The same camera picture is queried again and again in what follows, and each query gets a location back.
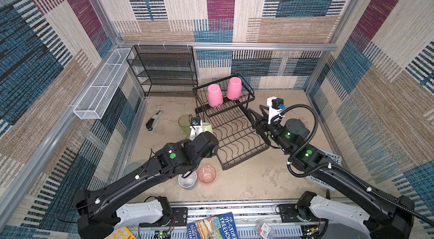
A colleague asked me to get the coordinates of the pink plastic cup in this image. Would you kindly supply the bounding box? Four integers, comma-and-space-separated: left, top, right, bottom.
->
227, 77, 243, 100
208, 84, 223, 107

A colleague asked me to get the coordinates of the light green ceramic mug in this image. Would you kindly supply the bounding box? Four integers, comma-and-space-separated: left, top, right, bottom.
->
201, 122, 214, 134

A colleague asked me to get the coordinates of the teal cup behind arm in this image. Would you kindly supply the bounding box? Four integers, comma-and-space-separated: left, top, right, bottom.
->
123, 162, 142, 176

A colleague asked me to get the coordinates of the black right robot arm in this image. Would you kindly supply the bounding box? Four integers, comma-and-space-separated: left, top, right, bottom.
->
248, 98, 424, 239

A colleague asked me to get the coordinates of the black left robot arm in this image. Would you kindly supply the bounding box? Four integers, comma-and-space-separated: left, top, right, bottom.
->
75, 132, 219, 239

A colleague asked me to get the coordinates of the black two-tier dish rack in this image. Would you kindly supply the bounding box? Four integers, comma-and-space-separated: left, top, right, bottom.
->
193, 74, 269, 170

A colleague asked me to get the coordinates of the green glass cup far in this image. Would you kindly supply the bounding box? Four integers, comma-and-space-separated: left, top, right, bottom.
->
178, 114, 193, 135

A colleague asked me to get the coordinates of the pink translucent glass cup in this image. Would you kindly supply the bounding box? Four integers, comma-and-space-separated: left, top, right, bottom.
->
198, 165, 217, 184

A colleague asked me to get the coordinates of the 143-storey treehouse book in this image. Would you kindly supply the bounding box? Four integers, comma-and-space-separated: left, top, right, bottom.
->
306, 149, 343, 192

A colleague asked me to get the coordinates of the black mesh shelf unit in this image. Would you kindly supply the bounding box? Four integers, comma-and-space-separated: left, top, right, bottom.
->
127, 45, 198, 97

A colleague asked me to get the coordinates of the grey black stapler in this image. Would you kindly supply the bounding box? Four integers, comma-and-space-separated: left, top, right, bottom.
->
145, 110, 163, 132

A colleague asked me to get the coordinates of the small clear plastic box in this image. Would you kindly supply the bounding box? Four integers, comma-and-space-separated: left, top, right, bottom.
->
255, 219, 275, 239

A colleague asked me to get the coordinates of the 91-storey treehouse book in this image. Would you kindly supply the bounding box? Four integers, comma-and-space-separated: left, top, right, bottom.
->
187, 212, 239, 239

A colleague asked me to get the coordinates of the yellow patterned card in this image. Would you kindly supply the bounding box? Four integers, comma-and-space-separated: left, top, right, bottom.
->
106, 227, 136, 239

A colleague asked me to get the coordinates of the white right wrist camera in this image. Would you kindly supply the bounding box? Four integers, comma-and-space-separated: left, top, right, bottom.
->
267, 97, 286, 125

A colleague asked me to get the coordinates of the white blue-handled mug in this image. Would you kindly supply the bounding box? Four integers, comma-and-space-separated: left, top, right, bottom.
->
178, 171, 197, 190

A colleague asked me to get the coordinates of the white wire mesh basket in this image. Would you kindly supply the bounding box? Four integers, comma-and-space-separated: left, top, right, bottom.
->
73, 49, 132, 120

